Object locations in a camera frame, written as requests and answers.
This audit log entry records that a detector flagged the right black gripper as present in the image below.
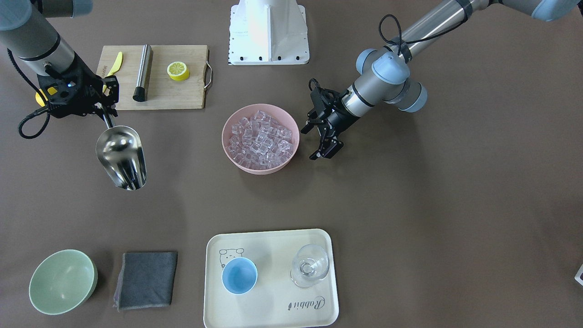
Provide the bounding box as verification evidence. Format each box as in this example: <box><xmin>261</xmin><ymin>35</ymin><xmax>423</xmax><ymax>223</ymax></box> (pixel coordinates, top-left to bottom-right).
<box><xmin>37</xmin><ymin>54</ymin><xmax>119</xmax><ymax>118</ymax></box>

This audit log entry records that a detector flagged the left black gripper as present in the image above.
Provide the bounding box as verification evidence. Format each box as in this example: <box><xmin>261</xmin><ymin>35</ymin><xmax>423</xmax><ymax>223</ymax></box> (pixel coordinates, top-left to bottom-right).
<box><xmin>301</xmin><ymin>87</ymin><xmax>357</xmax><ymax>160</ymax></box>

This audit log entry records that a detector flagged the metal ice scoop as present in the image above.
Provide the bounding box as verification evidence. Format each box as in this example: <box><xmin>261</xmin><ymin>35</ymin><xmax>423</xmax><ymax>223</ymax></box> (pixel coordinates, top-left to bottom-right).
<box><xmin>96</xmin><ymin>104</ymin><xmax>147</xmax><ymax>190</ymax></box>

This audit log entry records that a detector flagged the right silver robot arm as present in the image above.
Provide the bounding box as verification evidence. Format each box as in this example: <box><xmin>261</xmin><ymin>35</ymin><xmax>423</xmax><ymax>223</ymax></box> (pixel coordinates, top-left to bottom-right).
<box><xmin>0</xmin><ymin>0</ymin><xmax>119</xmax><ymax>118</ymax></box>

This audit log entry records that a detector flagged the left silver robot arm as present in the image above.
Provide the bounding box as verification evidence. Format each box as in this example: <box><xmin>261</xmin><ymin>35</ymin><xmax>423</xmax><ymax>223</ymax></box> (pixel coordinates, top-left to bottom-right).
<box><xmin>300</xmin><ymin>0</ymin><xmax>494</xmax><ymax>160</ymax></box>

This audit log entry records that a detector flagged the clear ice cubes pile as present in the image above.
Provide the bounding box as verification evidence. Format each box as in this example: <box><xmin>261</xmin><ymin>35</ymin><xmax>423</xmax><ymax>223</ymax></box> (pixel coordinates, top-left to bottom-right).
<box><xmin>226</xmin><ymin>110</ymin><xmax>294</xmax><ymax>170</ymax></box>

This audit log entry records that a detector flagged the light blue cup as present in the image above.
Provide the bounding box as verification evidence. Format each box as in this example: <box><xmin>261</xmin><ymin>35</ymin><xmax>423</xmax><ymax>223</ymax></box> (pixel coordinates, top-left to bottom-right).
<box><xmin>221</xmin><ymin>257</ymin><xmax>258</xmax><ymax>295</ymax></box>

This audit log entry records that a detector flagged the whole yellow lemon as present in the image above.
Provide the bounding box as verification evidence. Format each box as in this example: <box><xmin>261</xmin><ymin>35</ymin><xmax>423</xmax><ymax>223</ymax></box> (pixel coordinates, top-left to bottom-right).
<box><xmin>35</xmin><ymin>87</ymin><xmax>58</xmax><ymax>107</ymax></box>

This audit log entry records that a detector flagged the yellow plastic knife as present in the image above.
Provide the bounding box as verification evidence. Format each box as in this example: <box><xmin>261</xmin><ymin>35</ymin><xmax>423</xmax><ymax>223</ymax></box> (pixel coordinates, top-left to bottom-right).
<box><xmin>102</xmin><ymin>51</ymin><xmax>123</xmax><ymax>77</ymax></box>

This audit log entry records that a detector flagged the pink bowl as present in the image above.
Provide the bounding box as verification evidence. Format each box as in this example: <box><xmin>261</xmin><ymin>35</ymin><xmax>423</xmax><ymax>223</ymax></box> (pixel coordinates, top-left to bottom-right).
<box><xmin>221</xmin><ymin>103</ymin><xmax>300</xmax><ymax>175</ymax></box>

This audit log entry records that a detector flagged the steel cylinder muddler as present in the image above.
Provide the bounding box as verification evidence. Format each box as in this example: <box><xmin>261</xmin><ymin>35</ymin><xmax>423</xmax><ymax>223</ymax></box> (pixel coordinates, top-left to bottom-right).
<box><xmin>133</xmin><ymin>44</ymin><xmax>153</xmax><ymax>102</ymax></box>

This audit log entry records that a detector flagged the wooden cutting board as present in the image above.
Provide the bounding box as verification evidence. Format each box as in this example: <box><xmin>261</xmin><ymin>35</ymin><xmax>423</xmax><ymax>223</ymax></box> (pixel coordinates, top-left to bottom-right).
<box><xmin>96</xmin><ymin>45</ymin><xmax>209</xmax><ymax>111</ymax></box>

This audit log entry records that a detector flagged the half lemon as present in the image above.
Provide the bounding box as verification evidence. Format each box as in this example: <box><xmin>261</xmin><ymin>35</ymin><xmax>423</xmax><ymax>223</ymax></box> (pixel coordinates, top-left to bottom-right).
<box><xmin>166</xmin><ymin>61</ymin><xmax>190</xmax><ymax>81</ymax></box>

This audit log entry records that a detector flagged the clear wine glass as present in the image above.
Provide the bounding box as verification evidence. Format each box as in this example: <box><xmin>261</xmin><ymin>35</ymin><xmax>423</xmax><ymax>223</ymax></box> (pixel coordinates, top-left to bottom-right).
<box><xmin>290</xmin><ymin>244</ymin><xmax>330</xmax><ymax>288</ymax></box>

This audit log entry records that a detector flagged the cream serving tray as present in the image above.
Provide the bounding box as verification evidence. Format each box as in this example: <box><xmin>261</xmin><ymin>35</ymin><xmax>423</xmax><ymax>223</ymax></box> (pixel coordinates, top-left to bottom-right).
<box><xmin>203</xmin><ymin>229</ymin><xmax>340</xmax><ymax>328</ymax></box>

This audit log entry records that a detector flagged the green bowl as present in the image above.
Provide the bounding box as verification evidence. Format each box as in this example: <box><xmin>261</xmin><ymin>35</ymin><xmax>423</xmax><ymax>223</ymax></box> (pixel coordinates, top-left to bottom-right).
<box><xmin>29</xmin><ymin>249</ymin><xmax>98</xmax><ymax>315</ymax></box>

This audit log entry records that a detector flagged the dark grey cloth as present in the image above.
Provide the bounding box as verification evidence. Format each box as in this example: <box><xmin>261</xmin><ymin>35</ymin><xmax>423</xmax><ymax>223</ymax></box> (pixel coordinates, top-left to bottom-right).
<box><xmin>114</xmin><ymin>251</ymin><xmax>178</xmax><ymax>311</ymax></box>

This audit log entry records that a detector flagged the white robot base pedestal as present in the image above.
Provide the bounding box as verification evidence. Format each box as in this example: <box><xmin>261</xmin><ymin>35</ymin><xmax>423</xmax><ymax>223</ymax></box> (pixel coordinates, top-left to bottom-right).
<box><xmin>228</xmin><ymin>0</ymin><xmax>310</xmax><ymax>65</ymax></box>

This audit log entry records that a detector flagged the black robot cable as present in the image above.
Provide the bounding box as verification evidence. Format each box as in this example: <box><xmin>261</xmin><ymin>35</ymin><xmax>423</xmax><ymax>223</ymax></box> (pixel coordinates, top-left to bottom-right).
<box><xmin>378</xmin><ymin>14</ymin><xmax>470</xmax><ymax>57</ymax></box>

